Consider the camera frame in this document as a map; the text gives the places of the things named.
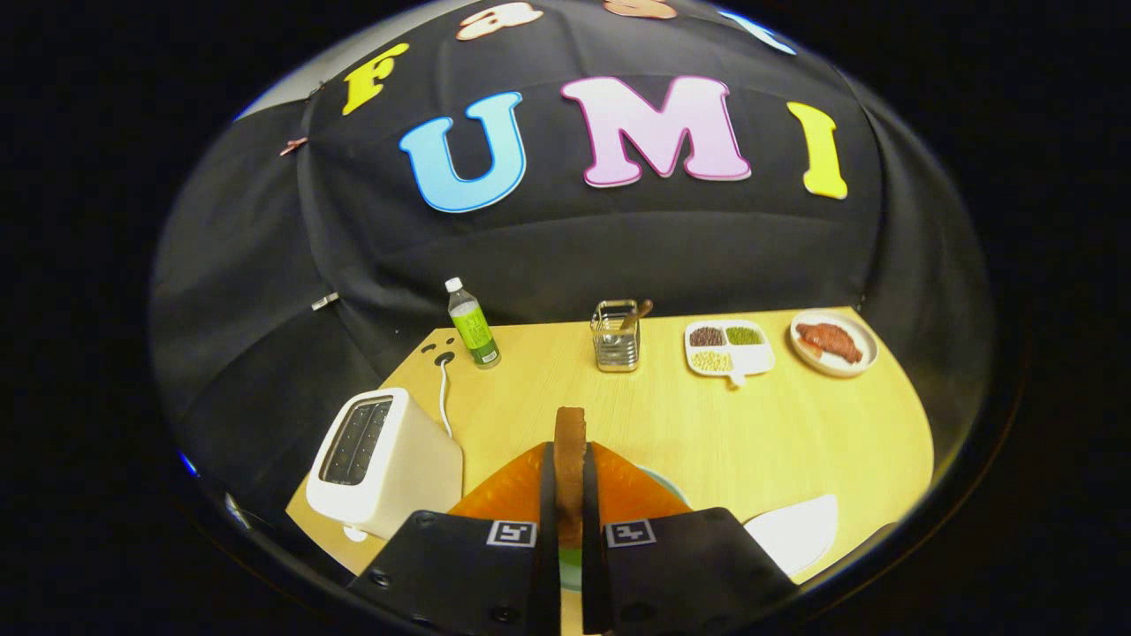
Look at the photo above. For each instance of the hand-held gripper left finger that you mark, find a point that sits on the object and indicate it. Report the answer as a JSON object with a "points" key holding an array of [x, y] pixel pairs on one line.
{"points": [[550, 503]]}

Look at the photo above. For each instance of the white clip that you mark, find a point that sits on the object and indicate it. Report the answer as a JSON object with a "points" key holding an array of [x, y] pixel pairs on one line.
{"points": [[324, 301]]}

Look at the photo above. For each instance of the round plate with meat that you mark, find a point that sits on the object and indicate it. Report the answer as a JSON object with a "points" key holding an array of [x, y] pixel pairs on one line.
{"points": [[835, 371]]}

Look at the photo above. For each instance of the white toaster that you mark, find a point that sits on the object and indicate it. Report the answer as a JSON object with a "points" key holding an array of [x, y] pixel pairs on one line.
{"points": [[406, 477]]}

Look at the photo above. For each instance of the white divided dish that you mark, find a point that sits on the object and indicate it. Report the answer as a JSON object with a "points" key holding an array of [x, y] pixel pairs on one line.
{"points": [[751, 358]]}

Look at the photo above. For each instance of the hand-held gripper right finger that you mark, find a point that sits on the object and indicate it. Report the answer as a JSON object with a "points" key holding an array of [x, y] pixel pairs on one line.
{"points": [[592, 503]]}

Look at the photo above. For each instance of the green label drink bottle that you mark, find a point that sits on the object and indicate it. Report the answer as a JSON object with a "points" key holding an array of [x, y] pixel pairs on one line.
{"points": [[474, 331]]}

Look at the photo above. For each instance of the pile of yellow beans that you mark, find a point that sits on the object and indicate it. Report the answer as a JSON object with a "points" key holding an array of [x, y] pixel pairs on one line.
{"points": [[711, 361]]}

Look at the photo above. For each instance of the black backdrop cloth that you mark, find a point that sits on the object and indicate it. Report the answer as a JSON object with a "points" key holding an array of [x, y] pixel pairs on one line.
{"points": [[618, 238]]}

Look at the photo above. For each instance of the pile of green beans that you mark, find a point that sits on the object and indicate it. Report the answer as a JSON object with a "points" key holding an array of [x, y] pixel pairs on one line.
{"points": [[744, 336]]}

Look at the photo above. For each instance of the white plate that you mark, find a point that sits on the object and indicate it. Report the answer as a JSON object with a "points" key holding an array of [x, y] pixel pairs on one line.
{"points": [[795, 534]]}

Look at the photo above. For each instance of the pink clamp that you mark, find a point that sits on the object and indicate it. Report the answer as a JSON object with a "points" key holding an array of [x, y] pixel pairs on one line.
{"points": [[293, 146]]}

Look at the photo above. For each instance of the toasted bread slice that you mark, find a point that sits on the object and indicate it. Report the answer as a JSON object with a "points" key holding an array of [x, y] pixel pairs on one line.
{"points": [[570, 459]]}

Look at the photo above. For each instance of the pile of dark red beans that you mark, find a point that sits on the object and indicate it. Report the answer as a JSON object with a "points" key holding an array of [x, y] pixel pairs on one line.
{"points": [[707, 336]]}

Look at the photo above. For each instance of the pale green plate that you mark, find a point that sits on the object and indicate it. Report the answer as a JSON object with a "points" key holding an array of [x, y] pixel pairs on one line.
{"points": [[572, 570]]}

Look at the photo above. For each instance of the red cooked meat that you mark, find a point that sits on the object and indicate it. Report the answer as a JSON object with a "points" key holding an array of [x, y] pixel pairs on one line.
{"points": [[831, 340]]}

